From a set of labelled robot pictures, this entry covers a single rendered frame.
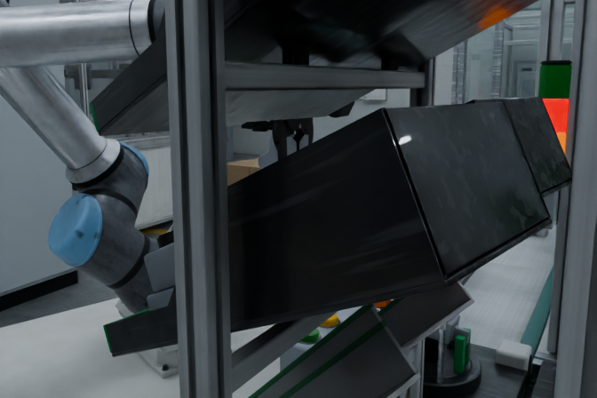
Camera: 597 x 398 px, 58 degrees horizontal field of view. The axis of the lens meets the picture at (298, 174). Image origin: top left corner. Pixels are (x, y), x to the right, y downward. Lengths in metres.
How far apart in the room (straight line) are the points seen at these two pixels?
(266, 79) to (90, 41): 0.45
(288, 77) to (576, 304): 0.19
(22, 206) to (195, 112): 3.54
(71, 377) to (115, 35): 0.65
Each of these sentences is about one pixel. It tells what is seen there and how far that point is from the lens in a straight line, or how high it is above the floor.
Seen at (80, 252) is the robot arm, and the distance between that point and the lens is 1.00.
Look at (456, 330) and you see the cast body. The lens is 0.81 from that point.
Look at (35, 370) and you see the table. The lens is 1.17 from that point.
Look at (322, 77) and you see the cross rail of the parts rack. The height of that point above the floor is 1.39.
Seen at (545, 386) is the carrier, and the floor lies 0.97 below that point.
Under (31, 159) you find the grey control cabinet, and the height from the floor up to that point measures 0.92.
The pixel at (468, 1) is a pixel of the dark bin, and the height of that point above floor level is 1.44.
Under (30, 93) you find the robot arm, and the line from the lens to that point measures 0.98.
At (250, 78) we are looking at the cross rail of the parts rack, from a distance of 0.28.
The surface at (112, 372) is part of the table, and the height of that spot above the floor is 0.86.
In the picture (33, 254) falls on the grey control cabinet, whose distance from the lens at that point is 3.87.
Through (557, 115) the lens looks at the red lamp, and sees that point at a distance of 0.89.
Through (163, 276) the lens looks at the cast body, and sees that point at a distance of 0.41.
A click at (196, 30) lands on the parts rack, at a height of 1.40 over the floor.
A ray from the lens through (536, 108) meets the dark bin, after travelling 0.46.
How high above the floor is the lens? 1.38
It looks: 9 degrees down
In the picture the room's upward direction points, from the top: straight up
